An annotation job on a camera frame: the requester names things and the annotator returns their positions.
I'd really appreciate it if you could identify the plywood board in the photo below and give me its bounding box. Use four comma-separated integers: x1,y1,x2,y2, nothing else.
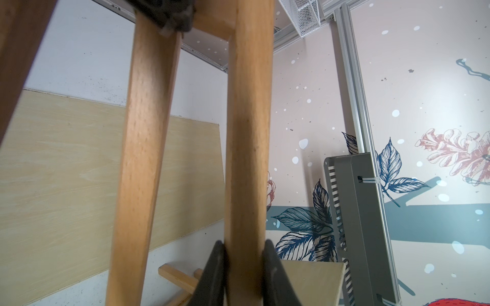
281,260,345,306
1,90,224,305

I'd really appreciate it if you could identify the black hanging basket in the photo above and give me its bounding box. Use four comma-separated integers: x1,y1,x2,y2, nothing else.
324,153,401,305

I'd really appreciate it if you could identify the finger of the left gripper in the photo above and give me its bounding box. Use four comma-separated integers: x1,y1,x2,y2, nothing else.
127,0,196,33

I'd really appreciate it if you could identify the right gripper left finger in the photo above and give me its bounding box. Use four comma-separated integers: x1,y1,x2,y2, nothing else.
188,240,227,306

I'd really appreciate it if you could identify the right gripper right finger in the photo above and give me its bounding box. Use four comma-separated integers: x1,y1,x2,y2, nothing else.
262,240,301,306

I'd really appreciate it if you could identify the white wire mesh basket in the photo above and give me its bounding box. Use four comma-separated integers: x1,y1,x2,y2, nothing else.
279,0,321,38

